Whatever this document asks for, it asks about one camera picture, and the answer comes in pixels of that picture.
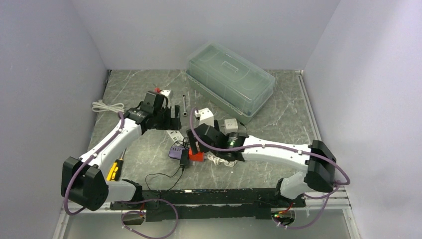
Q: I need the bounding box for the large yellow screwdriver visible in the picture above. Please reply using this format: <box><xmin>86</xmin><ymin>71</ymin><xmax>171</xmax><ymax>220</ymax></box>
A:
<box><xmin>106</xmin><ymin>149</ymin><xmax>127</xmax><ymax>181</ymax></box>

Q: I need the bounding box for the white USB socket strip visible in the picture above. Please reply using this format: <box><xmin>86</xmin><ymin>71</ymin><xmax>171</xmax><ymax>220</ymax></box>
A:
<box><xmin>166</xmin><ymin>130</ymin><xmax>185</xmax><ymax>142</ymax></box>

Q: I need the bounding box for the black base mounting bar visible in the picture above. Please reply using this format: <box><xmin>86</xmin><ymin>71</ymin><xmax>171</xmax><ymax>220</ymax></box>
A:
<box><xmin>110</xmin><ymin>188</ymin><xmax>306</xmax><ymax>222</ymax></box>

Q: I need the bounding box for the aluminium frame rail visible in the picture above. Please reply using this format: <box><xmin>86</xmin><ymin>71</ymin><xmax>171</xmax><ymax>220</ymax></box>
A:
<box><xmin>295</xmin><ymin>70</ymin><xmax>351</xmax><ymax>210</ymax></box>

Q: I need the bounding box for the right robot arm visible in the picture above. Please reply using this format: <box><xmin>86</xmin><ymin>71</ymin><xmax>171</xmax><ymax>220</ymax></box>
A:
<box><xmin>187</xmin><ymin>123</ymin><xmax>336</xmax><ymax>207</ymax></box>

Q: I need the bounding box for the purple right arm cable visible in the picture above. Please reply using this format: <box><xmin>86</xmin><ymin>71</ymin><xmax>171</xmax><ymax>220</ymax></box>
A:
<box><xmin>189</xmin><ymin>107</ymin><xmax>351</xmax><ymax>231</ymax></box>

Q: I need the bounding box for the silver ratchet wrench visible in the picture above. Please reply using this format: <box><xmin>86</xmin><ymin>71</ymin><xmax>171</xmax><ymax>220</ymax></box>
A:
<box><xmin>182</xmin><ymin>95</ymin><xmax>188</xmax><ymax>117</ymax></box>

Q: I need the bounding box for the translucent plastic storage box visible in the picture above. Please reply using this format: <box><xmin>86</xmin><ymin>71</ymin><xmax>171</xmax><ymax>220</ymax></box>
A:
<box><xmin>186</xmin><ymin>42</ymin><xmax>276</xmax><ymax>124</ymax></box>

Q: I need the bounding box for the purple USB hub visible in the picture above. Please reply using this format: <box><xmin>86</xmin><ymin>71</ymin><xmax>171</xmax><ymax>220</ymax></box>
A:
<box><xmin>168</xmin><ymin>146</ymin><xmax>189</xmax><ymax>160</ymax></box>

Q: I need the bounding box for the black TP-Link power adapter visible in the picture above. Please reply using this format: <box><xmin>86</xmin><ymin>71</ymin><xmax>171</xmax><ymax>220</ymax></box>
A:
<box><xmin>145</xmin><ymin>140</ymin><xmax>192</xmax><ymax>191</ymax></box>

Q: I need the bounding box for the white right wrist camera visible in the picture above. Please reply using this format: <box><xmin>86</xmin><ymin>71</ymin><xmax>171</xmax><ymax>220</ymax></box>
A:
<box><xmin>194</xmin><ymin>108</ymin><xmax>214</xmax><ymax>127</ymax></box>

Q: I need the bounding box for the white tiger cube socket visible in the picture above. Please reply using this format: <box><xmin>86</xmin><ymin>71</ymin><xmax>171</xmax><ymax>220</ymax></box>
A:
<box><xmin>224</xmin><ymin>119</ymin><xmax>238</xmax><ymax>134</ymax></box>

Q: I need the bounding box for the red power socket cube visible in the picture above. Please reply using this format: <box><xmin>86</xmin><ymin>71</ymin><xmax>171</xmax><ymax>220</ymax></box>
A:
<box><xmin>188</xmin><ymin>148</ymin><xmax>205</xmax><ymax>162</ymax></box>

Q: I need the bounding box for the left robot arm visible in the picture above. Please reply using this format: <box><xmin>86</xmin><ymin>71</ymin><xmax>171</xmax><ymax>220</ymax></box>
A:
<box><xmin>61</xmin><ymin>90</ymin><xmax>181</xmax><ymax>216</ymax></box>

